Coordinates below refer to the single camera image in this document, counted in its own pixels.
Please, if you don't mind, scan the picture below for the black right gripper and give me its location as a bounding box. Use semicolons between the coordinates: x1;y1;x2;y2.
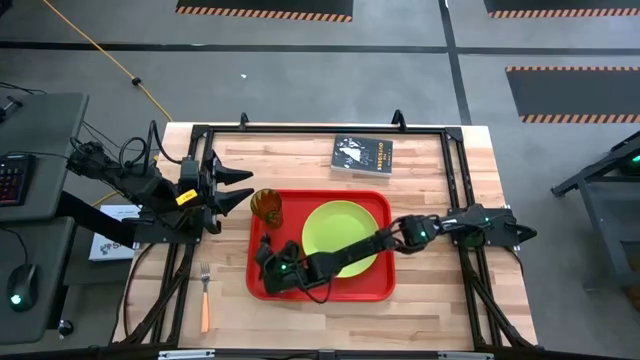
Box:
256;234;321;296

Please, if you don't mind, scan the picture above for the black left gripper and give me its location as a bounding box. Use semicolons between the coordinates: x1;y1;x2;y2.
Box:
178;149;255;235

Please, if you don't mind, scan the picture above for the green faceted plastic cup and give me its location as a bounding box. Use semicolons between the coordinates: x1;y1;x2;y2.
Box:
249;188;285;230

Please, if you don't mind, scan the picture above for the light green round plate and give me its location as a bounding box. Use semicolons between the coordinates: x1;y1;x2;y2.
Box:
301;199;380;279

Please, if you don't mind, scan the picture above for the red plastic tray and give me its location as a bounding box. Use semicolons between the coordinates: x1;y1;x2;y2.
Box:
245;188;397;303

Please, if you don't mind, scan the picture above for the black paperback book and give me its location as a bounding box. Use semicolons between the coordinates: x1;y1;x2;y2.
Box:
330;133;395;178

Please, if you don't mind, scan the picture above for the black striped floor mat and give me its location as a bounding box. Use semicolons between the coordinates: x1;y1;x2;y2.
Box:
505;66;640;124
175;0;354;23
483;0;640;19

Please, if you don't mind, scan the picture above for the gray desk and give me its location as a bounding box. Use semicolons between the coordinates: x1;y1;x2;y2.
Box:
0;92;90;346

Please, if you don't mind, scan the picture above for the black keyboard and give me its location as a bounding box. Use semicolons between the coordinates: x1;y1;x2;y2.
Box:
0;153;37;207

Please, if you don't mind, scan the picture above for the black computer mouse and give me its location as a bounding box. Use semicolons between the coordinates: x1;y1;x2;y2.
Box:
6;263;40;314

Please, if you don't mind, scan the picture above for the black metal cart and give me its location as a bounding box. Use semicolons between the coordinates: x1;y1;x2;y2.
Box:
549;130;640;301

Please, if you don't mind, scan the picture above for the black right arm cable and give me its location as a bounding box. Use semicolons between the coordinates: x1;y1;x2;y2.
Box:
294;269;334;305

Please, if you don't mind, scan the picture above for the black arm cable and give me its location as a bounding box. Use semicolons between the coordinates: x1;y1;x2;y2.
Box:
119;119;182;167
294;269;334;305

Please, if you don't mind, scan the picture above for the fork with orange handle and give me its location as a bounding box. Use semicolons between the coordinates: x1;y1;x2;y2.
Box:
199;262;212;334

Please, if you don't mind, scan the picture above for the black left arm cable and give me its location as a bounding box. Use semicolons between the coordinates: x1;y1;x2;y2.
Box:
119;119;182;167

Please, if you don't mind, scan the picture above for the black aluminium table frame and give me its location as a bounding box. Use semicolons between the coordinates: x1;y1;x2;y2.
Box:
114;122;539;351

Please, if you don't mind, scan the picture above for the silver metal bracket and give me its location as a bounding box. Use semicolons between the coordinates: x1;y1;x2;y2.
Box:
158;349;216;360
438;351;494;360

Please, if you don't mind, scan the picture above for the yellow floor cable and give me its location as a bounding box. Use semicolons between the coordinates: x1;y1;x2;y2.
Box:
42;0;174;207

